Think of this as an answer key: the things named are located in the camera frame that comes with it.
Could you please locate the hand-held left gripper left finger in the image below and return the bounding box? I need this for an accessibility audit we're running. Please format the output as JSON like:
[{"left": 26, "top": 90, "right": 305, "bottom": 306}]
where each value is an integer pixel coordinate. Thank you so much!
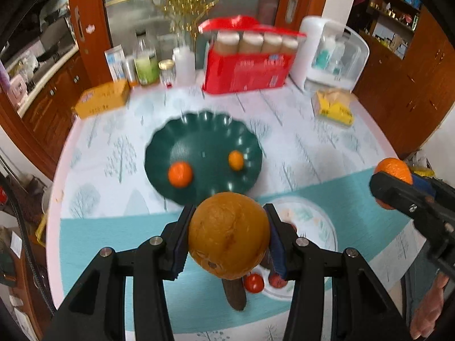
[{"left": 53, "top": 204, "right": 196, "bottom": 341}]

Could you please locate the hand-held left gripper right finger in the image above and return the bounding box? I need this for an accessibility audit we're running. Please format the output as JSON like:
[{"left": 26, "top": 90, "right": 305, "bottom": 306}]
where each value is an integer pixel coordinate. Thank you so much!
[{"left": 263, "top": 203, "right": 409, "bottom": 341}]

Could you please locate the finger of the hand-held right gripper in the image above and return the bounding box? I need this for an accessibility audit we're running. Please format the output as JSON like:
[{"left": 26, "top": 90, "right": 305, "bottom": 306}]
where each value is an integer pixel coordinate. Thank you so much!
[
  {"left": 412, "top": 174, "right": 455, "bottom": 214},
  {"left": 369, "top": 171, "right": 455, "bottom": 243}
]

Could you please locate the mandarin orange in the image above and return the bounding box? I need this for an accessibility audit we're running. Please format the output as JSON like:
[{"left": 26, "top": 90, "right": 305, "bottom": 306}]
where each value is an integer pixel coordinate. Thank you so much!
[
  {"left": 375, "top": 157, "right": 415, "bottom": 210},
  {"left": 168, "top": 161, "right": 194, "bottom": 188}
]

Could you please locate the red lychee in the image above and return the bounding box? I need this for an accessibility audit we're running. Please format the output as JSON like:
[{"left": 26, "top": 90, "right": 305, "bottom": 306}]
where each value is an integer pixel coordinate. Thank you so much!
[{"left": 268, "top": 272, "right": 288, "bottom": 289}]

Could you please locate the red cherry tomato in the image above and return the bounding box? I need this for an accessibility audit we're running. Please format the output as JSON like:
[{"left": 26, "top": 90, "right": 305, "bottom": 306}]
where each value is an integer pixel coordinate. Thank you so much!
[{"left": 245, "top": 273, "right": 264, "bottom": 294}]

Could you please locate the white printed round plate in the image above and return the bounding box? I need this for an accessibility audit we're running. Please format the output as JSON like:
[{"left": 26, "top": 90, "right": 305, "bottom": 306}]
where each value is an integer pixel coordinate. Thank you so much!
[{"left": 262, "top": 199, "right": 336, "bottom": 302}]

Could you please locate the large yellowish orange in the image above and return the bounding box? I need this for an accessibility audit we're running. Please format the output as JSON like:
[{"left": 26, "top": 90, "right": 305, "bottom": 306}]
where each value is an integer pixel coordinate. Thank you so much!
[{"left": 188, "top": 192, "right": 271, "bottom": 279}]

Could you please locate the brown overripe banana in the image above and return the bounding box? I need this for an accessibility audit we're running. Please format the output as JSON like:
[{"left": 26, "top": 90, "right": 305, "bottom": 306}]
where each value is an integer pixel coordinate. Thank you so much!
[{"left": 221, "top": 278, "right": 248, "bottom": 311}]

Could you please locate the small kumquat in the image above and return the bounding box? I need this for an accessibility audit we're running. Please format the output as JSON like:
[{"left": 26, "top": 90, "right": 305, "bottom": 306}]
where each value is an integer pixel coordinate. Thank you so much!
[{"left": 228, "top": 151, "right": 244, "bottom": 172}]

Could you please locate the dark green scalloped plate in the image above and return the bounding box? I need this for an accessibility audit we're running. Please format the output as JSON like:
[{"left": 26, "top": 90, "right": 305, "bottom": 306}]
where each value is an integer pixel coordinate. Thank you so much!
[{"left": 144, "top": 111, "right": 264, "bottom": 207}]

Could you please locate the person's right hand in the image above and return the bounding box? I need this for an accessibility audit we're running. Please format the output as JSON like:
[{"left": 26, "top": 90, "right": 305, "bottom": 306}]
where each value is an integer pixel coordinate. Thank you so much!
[{"left": 410, "top": 273, "right": 449, "bottom": 340}]

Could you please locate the yellow tissue pack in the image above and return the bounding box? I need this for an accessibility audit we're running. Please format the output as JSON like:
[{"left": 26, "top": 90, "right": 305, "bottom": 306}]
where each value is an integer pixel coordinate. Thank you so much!
[{"left": 312, "top": 89, "right": 355, "bottom": 127}]

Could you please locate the white clear-door storage cabinet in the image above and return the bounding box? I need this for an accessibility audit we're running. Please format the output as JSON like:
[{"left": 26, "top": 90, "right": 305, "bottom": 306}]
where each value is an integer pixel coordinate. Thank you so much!
[{"left": 289, "top": 16, "right": 370, "bottom": 93}]

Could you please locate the yellow flat box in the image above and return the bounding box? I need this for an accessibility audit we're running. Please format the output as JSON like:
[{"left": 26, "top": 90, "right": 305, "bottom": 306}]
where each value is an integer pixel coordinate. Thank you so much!
[{"left": 73, "top": 80, "right": 130, "bottom": 119}]

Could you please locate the wooden shelf with small items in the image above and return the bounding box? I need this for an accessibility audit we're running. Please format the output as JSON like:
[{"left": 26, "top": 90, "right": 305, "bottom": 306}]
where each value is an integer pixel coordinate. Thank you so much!
[{"left": 370, "top": 0, "right": 423, "bottom": 61}]

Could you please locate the glass jar with gold lid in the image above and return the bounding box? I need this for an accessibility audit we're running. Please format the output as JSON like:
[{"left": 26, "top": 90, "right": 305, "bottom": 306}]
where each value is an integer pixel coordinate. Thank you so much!
[{"left": 158, "top": 60, "right": 176, "bottom": 88}]

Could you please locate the metal can with orange base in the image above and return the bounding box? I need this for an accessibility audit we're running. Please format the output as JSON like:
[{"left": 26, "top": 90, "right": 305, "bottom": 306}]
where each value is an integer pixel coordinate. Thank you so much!
[{"left": 123, "top": 57, "right": 138, "bottom": 89}]

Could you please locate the white squeeze bottle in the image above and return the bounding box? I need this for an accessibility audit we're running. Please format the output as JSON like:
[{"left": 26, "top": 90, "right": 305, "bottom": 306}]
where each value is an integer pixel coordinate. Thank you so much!
[{"left": 172, "top": 44, "right": 197, "bottom": 86}]

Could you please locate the red paper cup package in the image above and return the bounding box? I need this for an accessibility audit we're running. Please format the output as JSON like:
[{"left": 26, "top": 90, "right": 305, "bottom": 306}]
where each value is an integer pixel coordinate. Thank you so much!
[{"left": 198, "top": 16, "right": 307, "bottom": 95}]

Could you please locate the green label glass bottle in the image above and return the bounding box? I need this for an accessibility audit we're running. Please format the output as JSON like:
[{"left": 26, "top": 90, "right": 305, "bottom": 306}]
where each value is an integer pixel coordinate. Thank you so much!
[{"left": 134, "top": 32, "right": 160, "bottom": 86}]

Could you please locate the wooden kitchen cabinet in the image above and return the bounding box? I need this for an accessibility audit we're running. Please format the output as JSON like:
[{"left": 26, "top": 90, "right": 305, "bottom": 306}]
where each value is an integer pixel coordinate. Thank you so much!
[{"left": 0, "top": 36, "right": 93, "bottom": 178}]

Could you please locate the blue and white carton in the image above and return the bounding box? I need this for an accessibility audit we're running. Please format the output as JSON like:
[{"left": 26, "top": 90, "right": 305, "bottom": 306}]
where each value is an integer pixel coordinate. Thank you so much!
[{"left": 105, "top": 45, "right": 127, "bottom": 82}]

